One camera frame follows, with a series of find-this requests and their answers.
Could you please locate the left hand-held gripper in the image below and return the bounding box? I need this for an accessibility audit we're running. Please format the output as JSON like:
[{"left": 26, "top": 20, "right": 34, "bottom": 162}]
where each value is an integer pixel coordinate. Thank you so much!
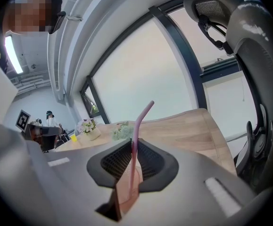
[{"left": 15, "top": 109, "right": 64, "bottom": 153}]

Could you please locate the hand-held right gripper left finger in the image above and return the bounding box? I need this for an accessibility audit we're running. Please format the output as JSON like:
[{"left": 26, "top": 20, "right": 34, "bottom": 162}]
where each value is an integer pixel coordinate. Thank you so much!
[{"left": 0, "top": 123, "right": 133, "bottom": 226}]

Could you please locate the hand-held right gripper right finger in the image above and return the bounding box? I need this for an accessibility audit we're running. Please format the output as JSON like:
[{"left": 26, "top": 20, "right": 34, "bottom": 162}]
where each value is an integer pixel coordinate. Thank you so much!
[{"left": 121, "top": 137, "right": 269, "bottom": 226}]

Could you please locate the pink straw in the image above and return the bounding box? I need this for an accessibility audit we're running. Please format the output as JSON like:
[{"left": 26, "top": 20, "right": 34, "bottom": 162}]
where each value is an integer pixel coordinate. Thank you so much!
[{"left": 128, "top": 100, "right": 155, "bottom": 203}]

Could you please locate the purple flower bouquet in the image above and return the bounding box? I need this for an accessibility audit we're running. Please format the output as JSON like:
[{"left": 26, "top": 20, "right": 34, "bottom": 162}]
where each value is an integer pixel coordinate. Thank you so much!
[{"left": 76, "top": 118, "right": 101, "bottom": 141}]

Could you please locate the white green flower bouquet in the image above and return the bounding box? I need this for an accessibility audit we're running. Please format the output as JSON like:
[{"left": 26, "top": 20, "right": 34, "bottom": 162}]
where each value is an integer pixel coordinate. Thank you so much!
[{"left": 111, "top": 121, "right": 131, "bottom": 142}]

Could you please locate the long ceiling light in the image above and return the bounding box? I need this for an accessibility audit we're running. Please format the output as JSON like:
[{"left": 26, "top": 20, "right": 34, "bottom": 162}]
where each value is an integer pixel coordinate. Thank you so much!
[{"left": 4, "top": 35, "right": 24, "bottom": 74}]

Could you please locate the person's head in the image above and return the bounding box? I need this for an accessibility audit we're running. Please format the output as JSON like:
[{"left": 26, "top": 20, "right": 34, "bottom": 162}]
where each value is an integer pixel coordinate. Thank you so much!
[{"left": 3, "top": 0, "right": 64, "bottom": 35}]

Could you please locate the person's dark cap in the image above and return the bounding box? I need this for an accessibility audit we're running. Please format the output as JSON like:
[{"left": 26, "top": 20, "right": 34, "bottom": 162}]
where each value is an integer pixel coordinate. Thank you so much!
[{"left": 43, "top": 0, "right": 63, "bottom": 14}]

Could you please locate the black office chair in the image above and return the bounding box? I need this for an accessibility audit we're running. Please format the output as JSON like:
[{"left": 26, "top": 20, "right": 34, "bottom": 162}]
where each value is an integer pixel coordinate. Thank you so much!
[{"left": 183, "top": 0, "right": 273, "bottom": 195}]

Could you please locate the black head camera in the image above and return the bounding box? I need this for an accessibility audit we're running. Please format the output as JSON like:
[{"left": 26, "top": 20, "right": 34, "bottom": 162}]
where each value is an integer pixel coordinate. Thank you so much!
[{"left": 48, "top": 11, "right": 67, "bottom": 34}]

